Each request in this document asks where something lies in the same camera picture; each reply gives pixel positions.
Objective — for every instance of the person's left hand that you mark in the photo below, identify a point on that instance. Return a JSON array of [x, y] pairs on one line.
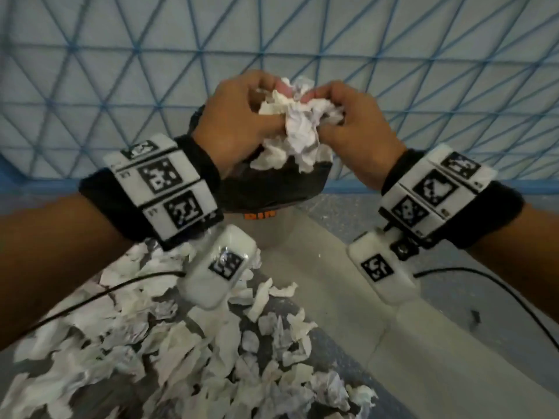
[[227, 122]]

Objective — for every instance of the person's right hand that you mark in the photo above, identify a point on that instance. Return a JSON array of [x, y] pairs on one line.
[[367, 139]]

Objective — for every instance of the person's right fingers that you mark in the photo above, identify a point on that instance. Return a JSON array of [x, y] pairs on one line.
[[332, 93]]

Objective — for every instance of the person's left fingers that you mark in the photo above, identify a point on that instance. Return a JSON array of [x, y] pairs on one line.
[[266, 80]]

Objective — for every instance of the white paper wad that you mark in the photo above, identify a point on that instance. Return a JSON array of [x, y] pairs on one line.
[[301, 122]]

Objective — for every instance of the dark grey bag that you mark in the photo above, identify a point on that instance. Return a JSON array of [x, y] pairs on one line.
[[270, 187]]

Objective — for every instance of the person's right forearm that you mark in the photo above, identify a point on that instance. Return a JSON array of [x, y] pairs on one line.
[[524, 253]]

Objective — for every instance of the person's left forearm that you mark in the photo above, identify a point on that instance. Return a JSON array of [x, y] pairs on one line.
[[52, 266]]

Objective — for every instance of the black wristband with marker blocks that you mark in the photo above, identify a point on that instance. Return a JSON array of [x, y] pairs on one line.
[[161, 187], [441, 191]]

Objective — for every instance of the pile of torn paper pieces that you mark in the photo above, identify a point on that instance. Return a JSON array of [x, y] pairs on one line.
[[174, 353]]

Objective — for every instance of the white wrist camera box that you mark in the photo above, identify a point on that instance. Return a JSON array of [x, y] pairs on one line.
[[380, 268], [218, 266]]

